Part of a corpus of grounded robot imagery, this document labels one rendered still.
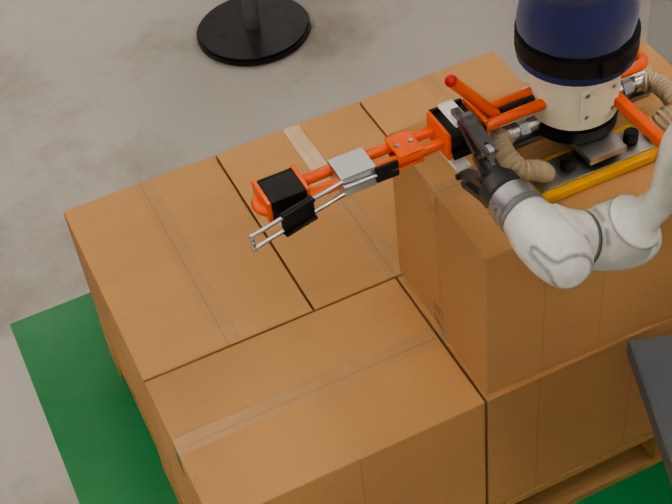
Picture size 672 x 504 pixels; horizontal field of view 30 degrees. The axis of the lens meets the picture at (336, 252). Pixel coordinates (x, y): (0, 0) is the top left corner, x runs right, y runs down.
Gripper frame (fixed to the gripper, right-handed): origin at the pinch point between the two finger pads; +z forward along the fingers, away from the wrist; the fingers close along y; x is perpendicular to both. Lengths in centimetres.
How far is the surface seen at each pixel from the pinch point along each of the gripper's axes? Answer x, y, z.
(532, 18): 15.9, -19.9, -1.6
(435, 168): -0.7, 13.0, 5.6
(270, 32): 29, 104, 187
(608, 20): 25.5, -21.0, -10.4
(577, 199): 17.8, 13.1, -15.5
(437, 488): -17, 75, -21
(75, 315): -70, 107, 97
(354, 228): -7, 53, 37
